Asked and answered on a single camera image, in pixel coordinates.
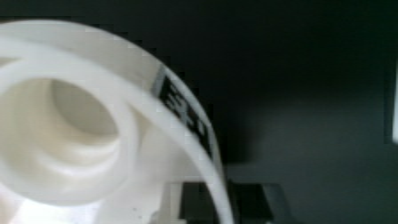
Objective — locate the white round stool seat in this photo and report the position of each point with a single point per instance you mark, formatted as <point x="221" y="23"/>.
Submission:
<point x="109" y="151"/>

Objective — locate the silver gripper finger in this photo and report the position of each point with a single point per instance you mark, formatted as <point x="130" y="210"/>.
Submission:
<point x="258" y="204"/>

